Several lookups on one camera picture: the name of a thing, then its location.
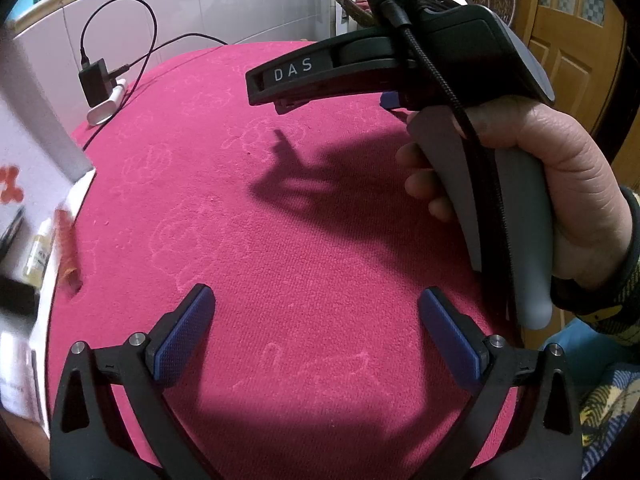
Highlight small glass bottle yellow liquid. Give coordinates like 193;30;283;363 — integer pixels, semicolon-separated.
22;219;55;286

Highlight red slim box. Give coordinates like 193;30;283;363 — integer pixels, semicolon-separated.
56;207;85;292

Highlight white cardboard box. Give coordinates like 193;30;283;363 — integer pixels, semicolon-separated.
0;25;97;423

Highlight wooden door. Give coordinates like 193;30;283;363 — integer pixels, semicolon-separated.
515;0;631;161

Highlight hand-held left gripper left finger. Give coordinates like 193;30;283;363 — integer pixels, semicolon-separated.
50;283;217;480

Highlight person's plaid clothing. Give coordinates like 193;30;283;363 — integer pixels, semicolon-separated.
577;362;638;480

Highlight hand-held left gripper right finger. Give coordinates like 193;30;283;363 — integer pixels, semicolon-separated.
419;287;583;480

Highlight person's right forearm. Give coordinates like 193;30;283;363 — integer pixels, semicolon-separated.
550;185;640;348

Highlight person's right hand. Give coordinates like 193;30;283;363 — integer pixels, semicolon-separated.
396;99;633;286

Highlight pink printed table mat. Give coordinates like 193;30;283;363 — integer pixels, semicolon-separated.
45;40;566;480

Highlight light blue object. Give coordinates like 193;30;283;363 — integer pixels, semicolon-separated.
557;324;618;398

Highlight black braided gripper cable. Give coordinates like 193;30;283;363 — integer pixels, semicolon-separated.
375;0;521;326

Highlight black power adapter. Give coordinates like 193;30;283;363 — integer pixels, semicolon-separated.
78;58;115;107

